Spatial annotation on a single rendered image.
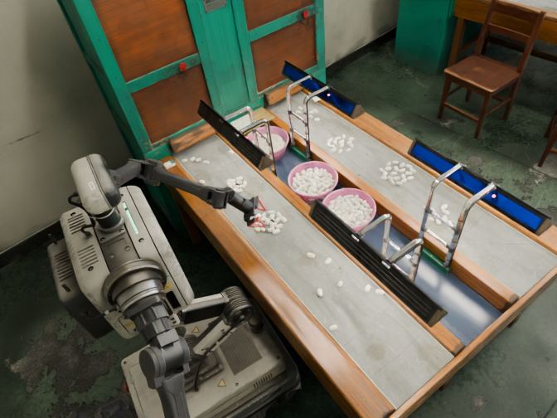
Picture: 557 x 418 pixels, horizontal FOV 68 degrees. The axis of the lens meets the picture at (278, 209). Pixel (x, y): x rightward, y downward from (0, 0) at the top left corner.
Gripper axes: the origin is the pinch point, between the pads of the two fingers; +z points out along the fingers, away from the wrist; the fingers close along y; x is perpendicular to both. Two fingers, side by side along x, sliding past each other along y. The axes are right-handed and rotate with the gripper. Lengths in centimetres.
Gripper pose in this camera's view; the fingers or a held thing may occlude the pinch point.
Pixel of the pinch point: (263, 217)
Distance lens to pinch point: 186.4
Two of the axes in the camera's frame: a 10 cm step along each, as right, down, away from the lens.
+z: 7.2, 4.6, 5.2
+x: 7.0, -4.9, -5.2
